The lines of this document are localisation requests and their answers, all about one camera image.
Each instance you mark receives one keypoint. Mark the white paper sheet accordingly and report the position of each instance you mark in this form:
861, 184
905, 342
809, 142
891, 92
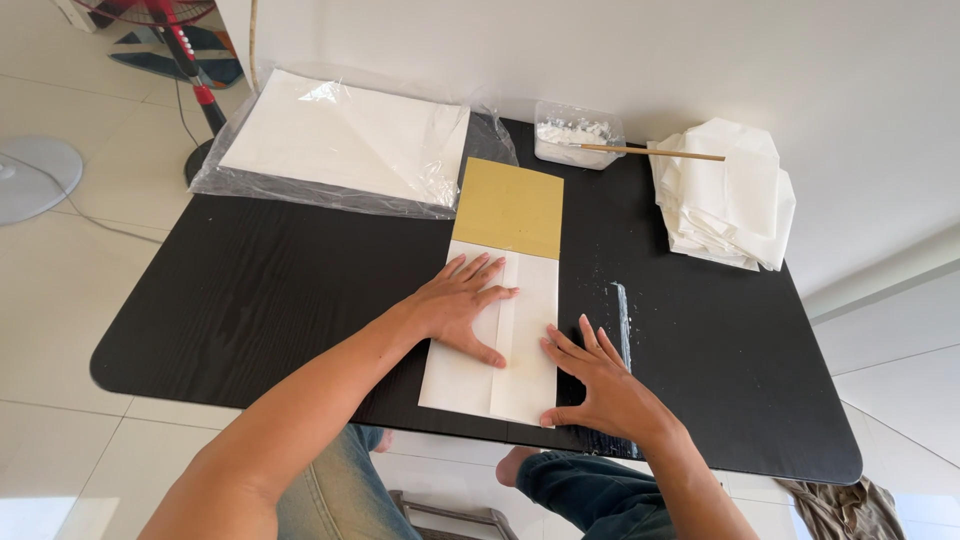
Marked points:
525, 352

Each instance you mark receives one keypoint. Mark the brown crumpled cloth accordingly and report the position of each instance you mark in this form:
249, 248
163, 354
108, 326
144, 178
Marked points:
844, 510

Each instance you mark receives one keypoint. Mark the tan cardboard template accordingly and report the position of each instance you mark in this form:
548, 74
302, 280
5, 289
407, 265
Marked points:
510, 206

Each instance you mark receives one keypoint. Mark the red and black standing fan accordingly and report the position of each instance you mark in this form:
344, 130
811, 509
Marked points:
187, 60

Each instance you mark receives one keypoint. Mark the person's left leg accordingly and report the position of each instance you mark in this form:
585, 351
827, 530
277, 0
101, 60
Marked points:
345, 487

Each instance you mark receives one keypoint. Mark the person's right hand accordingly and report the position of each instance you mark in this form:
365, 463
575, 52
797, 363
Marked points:
615, 397

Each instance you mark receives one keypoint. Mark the wooden glue stick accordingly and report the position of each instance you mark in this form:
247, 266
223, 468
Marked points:
660, 152

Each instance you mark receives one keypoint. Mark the person's right foot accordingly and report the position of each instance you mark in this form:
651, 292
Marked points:
514, 465

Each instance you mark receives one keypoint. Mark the person's left hand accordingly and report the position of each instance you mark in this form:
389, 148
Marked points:
446, 307

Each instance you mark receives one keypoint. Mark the person's foot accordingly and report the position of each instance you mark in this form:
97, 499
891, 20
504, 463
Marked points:
514, 465
384, 441

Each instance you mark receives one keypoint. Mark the pile of folded white paper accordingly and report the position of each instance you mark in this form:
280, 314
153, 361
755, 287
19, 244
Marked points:
724, 195

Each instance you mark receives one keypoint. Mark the person's right leg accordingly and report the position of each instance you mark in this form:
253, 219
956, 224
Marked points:
600, 495

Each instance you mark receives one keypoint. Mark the clear plastic glue container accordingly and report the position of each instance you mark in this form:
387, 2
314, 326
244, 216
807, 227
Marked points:
574, 139

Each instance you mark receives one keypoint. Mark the person's leg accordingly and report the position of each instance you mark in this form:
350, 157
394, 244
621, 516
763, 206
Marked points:
345, 487
600, 495

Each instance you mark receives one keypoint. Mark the patterned floor mat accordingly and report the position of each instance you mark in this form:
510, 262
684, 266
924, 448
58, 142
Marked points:
214, 64

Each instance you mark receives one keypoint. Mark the white round fan base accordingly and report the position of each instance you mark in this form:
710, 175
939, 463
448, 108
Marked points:
34, 180

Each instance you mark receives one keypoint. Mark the thin wooden pole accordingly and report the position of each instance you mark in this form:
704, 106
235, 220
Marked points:
253, 45

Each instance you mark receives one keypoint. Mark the person's left foot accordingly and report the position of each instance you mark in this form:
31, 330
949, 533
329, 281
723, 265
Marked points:
384, 441

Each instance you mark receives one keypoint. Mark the clear bag of white paper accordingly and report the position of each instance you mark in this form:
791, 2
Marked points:
345, 142

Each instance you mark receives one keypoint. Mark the metal stool frame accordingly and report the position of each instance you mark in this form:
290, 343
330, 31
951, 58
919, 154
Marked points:
457, 519

